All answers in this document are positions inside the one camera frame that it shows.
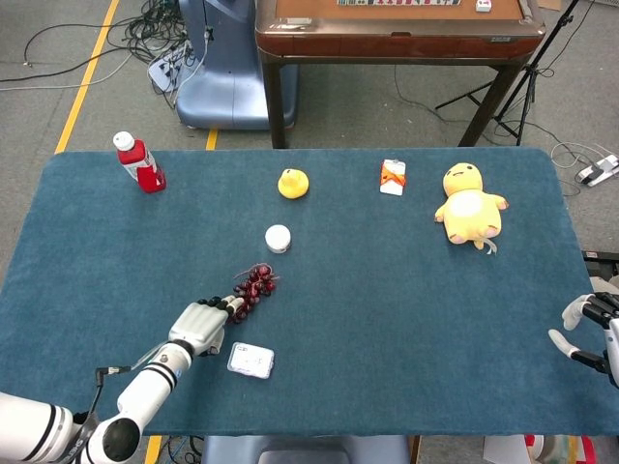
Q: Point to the right robot hand grey black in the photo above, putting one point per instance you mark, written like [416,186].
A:
[602,309]

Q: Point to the left robot hand grey black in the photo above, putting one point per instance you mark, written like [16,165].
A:
[200,324]

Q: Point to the purple grape bunch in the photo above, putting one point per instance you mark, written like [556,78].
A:
[254,287]

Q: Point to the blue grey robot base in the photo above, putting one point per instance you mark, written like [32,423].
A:
[227,87]

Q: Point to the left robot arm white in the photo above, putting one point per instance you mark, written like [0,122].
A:
[150,386]

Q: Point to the small round white jar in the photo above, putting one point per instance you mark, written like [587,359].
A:
[278,238]

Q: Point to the clear plastic floss pick box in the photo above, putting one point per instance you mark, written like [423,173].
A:
[250,360]

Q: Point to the red drink bottle white cap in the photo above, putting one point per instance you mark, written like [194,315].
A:
[145,171]

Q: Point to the grey robot torso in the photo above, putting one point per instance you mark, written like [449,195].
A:
[304,449]

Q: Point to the yellow pear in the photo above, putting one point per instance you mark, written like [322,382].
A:
[293,184]

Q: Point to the yellow plush toy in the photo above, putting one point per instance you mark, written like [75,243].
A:
[469,208]

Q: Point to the orange white snack packet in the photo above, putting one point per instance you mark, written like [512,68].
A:
[392,179]

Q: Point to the black tripod stand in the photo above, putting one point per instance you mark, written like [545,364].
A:
[529,77]

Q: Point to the white power strip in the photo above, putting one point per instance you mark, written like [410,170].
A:
[167,67]

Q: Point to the single white mahjong tile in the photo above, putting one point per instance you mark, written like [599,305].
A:
[482,6]

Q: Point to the brown mahjong table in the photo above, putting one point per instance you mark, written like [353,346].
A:
[387,38]

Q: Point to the row of face-showing mahjong tiles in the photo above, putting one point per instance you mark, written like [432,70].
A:
[396,2]

